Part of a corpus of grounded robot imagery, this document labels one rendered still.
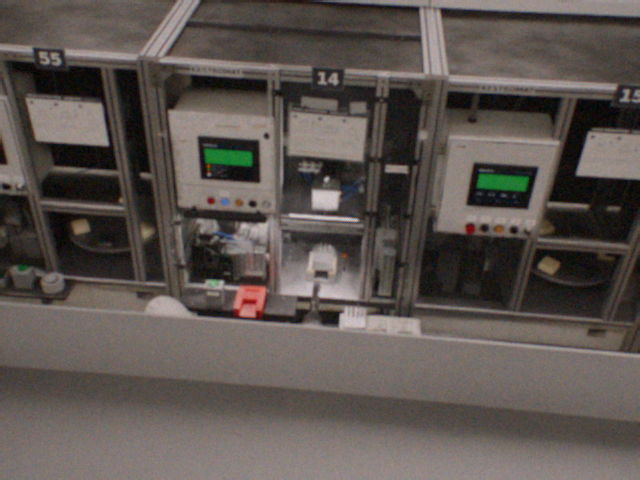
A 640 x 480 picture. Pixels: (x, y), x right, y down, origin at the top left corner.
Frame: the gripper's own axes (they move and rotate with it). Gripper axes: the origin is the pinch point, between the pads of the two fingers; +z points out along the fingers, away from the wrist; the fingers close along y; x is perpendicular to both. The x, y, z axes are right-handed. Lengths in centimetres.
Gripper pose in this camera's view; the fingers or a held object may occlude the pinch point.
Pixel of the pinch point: (316, 292)
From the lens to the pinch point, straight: 304.0
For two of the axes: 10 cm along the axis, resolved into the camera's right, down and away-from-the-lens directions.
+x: -10.0, -0.8, 0.5
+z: 0.9, -5.9, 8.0
